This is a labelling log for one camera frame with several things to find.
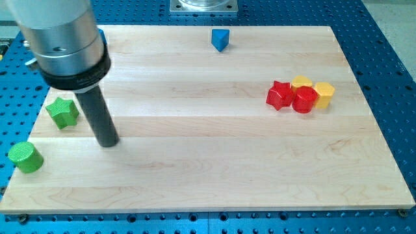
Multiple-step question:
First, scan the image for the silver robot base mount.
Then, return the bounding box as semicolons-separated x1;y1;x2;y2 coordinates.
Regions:
169;0;239;14

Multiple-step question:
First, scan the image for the blue block behind arm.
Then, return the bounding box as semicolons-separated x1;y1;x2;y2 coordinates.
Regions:
98;29;107;45

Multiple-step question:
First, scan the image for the red star block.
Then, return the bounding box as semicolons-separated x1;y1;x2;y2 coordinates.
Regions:
266;81;294;111

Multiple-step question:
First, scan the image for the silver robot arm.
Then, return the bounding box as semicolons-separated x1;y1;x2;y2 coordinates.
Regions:
6;0;119;147

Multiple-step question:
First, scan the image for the green star block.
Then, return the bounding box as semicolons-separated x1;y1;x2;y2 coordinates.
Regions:
45;97;79;129

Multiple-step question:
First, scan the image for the green cylinder block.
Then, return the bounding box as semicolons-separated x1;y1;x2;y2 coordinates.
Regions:
8;142;44;174

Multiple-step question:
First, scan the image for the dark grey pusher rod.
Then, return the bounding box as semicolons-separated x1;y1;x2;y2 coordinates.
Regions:
75;86;120;148

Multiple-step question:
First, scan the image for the yellow heart block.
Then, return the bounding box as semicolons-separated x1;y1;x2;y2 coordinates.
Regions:
291;75;313;92

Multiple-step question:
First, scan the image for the blue triangle block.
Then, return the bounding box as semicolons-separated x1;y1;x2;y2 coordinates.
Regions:
211;29;230;53

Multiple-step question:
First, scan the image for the yellow hexagon block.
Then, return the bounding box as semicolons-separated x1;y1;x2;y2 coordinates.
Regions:
314;82;335;109

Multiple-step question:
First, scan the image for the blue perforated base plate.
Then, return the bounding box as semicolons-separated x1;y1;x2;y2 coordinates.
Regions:
1;0;415;233

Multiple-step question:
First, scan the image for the red cylinder block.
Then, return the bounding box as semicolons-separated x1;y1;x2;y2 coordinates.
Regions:
292;86;318;114

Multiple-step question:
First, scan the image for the wooden board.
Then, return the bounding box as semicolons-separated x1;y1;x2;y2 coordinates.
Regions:
1;25;415;214

